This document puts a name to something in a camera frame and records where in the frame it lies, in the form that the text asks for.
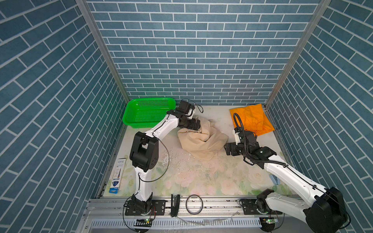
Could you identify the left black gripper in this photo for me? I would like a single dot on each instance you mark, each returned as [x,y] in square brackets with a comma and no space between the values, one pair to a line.
[191,125]

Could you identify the blue wall clip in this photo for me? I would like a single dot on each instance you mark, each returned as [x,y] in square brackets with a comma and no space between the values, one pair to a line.
[275,180]

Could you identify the right circuit board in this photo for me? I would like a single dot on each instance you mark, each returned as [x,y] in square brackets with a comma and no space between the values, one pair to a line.
[267,222]

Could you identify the green plastic basket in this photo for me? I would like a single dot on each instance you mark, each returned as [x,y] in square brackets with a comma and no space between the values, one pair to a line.
[147,112]

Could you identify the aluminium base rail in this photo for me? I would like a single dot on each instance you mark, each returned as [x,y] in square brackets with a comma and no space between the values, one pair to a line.
[230,213]

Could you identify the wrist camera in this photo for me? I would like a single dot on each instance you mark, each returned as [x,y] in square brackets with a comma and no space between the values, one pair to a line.
[186,108]
[237,136]

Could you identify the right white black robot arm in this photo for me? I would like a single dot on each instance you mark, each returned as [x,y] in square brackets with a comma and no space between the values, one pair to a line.
[321,208]

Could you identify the left circuit board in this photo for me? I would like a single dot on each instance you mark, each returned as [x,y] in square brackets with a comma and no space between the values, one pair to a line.
[142,223]

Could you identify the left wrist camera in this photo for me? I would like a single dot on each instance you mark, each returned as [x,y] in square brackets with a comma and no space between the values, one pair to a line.
[186,108]

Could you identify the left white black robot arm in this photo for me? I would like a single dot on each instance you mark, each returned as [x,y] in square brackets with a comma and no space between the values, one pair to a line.
[144,152]

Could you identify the right corner aluminium post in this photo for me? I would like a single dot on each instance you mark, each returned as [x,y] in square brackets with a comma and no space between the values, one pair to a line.
[316,17]

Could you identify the beige shorts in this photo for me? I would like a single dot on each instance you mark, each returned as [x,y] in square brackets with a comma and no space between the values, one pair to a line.
[204,143]

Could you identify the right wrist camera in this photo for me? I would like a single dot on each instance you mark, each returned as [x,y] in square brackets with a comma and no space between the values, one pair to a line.
[237,136]

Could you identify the black clamp bracket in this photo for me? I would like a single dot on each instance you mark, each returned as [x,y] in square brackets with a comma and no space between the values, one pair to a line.
[175,204]

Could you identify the white blue paper box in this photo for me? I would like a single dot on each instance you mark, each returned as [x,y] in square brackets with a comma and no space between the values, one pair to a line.
[117,175]

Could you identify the circuit board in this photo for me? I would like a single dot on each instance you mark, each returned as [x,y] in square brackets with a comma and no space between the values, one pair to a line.
[142,223]
[267,222]

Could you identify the orange shorts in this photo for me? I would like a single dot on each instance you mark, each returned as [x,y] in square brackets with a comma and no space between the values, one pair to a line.
[253,119]

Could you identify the left corner aluminium post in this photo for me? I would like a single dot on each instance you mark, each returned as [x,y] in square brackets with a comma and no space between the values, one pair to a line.
[92,25]

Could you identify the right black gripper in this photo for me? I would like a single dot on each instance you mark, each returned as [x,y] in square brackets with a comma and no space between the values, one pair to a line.
[232,151]

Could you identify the corner aluminium post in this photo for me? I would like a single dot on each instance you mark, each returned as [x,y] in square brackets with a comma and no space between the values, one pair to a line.
[316,17]
[92,25]

